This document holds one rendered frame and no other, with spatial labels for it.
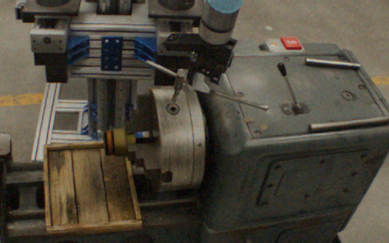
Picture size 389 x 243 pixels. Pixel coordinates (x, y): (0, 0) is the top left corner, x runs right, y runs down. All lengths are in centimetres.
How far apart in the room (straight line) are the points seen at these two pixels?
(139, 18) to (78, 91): 106
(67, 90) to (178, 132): 172
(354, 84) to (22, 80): 240
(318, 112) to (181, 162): 42
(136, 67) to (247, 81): 74
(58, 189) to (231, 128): 62
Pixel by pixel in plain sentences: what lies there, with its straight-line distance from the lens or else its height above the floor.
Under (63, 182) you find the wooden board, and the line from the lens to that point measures 167.
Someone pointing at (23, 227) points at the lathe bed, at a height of 86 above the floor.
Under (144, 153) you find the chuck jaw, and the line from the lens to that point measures 146.
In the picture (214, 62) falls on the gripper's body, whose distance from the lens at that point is 117.
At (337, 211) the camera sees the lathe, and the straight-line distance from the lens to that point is 178.
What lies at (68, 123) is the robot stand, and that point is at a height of 21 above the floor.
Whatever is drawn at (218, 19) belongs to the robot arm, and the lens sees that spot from 106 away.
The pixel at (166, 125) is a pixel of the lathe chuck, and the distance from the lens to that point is 138.
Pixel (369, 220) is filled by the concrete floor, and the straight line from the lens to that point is 299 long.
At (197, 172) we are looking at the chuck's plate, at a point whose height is 110.
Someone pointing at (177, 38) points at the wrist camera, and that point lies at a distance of 121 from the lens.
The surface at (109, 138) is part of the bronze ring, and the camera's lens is 148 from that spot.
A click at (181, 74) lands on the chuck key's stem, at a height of 138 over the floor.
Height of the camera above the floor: 218
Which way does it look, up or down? 43 degrees down
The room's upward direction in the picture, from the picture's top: 10 degrees clockwise
